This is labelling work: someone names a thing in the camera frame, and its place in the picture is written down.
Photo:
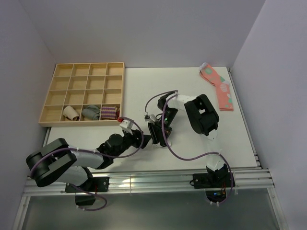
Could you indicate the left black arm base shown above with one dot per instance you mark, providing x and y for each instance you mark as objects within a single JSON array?
[{"x": 87, "y": 193}]

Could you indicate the purple striped sock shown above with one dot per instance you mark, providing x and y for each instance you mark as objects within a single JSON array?
[{"x": 109, "y": 113}]

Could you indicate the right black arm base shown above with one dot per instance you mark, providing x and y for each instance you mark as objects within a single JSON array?
[{"x": 206, "y": 182}]

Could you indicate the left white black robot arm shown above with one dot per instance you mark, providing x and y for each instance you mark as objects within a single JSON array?
[{"x": 59, "y": 162}]

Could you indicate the grey rolled sock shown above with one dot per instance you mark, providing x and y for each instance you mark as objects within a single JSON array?
[{"x": 91, "y": 112}]

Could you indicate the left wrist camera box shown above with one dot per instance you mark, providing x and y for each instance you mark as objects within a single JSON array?
[{"x": 125, "y": 124}]

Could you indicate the pink patterned sock pair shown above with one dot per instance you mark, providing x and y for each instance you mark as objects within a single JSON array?
[{"x": 222, "y": 87}]

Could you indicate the beige rolled sock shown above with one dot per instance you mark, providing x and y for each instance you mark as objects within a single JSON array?
[{"x": 70, "y": 113}]

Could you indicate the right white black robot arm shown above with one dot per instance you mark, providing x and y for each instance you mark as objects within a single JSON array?
[{"x": 203, "y": 119}]

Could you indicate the aluminium mounting rail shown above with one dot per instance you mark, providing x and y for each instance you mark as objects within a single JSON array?
[{"x": 155, "y": 182}]

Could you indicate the black white-striped sock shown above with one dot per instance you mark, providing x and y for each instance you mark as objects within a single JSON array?
[{"x": 150, "y": 126}]

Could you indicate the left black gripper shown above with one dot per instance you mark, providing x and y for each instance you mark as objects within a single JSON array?
[{"x": 135, "y": 134}]

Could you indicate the wooden compartment tray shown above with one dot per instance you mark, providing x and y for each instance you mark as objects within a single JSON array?
[{"x": 80, "y": 85}]

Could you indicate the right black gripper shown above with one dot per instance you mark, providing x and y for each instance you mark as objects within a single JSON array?
[{"x": 162, "y": 140}]

